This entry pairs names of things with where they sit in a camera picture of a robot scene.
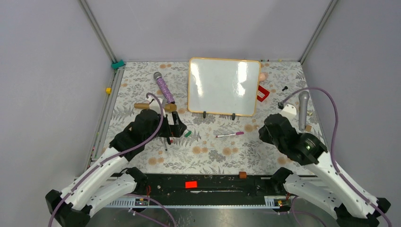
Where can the silver grey microphone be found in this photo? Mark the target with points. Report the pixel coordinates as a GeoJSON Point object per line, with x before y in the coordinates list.
{"type": "Point", "coordinates": [303, 106]}

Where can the pink peach cylinder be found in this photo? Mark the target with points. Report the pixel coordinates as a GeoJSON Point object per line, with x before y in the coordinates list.
{"type": "Point", "coordinates": [263, 76]}

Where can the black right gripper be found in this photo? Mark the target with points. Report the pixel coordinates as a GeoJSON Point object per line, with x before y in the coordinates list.
{"type": "Point", "coordinates": [263, 135]}

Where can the red tape label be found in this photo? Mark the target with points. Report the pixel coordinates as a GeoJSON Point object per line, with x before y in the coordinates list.
{"type": "Point", "coordinates": [190, 184]}

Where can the purple glitter microphone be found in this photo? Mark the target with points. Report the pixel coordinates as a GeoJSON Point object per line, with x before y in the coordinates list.
{"type": "Point", "coordinates": [163, 87]}

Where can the small brown wooden block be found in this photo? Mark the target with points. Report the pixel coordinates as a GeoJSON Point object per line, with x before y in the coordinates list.
{"type": "Point", "coordinates": [242, 175]}

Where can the teal corner clip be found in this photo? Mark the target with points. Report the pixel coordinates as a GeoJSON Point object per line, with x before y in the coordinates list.
{"type": "Point", "coordinates": [118, 64]}

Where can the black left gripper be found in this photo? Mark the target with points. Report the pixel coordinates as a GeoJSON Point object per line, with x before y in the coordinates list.
{"type": "Point", "coordinates": [175, 130]}

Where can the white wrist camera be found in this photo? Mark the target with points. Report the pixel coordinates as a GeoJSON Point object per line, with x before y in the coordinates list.
{"type": "Point", "coordinates": [157, 104]}
{"type": "Point", "coordinates": [289, 111]}

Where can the yellow framed whiteboard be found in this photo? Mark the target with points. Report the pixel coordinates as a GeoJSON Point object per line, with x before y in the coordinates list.
{"type": "Point", "coordinates": [223, 86]}

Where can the golden brown microphone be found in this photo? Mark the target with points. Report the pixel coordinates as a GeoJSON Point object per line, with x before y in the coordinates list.
{"type": "Point", "coordinates": [168, 107]}

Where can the grey slotted cable duct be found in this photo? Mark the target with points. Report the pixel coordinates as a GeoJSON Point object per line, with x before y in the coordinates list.
{"type": "Point", "coordinates": [202, 202]}

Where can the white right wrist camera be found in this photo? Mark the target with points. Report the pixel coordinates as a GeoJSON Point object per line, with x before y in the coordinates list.
{"type": "Point", "coordinates": [289, 111]}

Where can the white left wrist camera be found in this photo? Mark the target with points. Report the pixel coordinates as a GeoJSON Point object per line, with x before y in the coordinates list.
{"type": "Point", "coordinates": [157, 104]}

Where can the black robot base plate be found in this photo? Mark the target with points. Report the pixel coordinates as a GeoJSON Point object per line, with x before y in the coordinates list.
{"type": "Point", "coordinates": [166, 185]}

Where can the red plastic frame box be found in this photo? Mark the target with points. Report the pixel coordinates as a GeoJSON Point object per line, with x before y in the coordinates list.
{"type": "Point", "coordinates": [262, 93]}

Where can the pink capped whiteboard marker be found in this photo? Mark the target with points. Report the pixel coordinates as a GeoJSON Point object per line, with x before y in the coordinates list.
{"type": "Point", "coordinates": [231, 134]}

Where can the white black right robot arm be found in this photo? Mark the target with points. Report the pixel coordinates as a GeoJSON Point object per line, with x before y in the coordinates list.
{"type": "Point", "coordinates": [348, 203]}

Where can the floral patterned table mat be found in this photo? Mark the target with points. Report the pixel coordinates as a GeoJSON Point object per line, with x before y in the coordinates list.
{"type": "Point", "coordinates": [202, 152]}

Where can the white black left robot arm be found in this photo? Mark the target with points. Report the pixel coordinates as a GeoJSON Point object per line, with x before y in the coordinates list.
{"type": "Point", "coordinates": [109, 177]}

